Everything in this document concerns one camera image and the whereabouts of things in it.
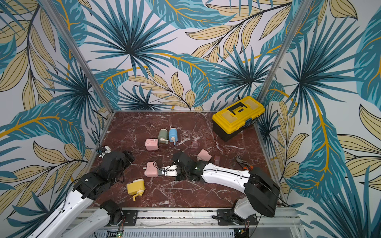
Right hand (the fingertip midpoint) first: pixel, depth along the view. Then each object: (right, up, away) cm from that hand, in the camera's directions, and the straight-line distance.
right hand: (172, 165), depth 81 cm
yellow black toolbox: (+34, +24, +11) cm, 43 cm away
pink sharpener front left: (-12, -3, +2) cm, 12 cm away
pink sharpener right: (+18, +4, +9) cm, 20 cm away
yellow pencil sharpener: (-19, -12, -1) cm, 23 cm away
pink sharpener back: (-14, +10, +12) cm, 21 cm away
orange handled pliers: (+43, -2, +11) cm, 45 cm away
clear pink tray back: (+13, +9, +20) cm, 25 cm away
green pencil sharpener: (-8, +15, +16) cm, 23 cm away
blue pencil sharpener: (-2, +15, +16) cm, 23 cm away
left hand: (-21, +5, -7) cm, 23 cm away
